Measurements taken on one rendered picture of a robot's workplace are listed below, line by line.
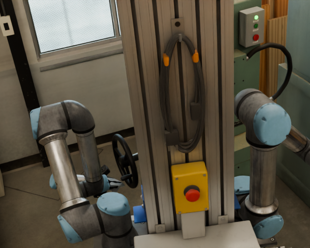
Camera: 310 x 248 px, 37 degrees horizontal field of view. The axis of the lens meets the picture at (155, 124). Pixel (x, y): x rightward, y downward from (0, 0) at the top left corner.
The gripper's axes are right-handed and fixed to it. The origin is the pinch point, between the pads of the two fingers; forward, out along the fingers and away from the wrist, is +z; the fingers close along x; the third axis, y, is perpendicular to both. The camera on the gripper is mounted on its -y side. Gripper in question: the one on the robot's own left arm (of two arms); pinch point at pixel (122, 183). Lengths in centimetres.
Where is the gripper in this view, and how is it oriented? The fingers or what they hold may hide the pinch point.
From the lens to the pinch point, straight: 225.7
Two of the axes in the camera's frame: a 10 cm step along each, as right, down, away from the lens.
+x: 3.7, 4.9, -7.9
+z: 8.5, 1.6, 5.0
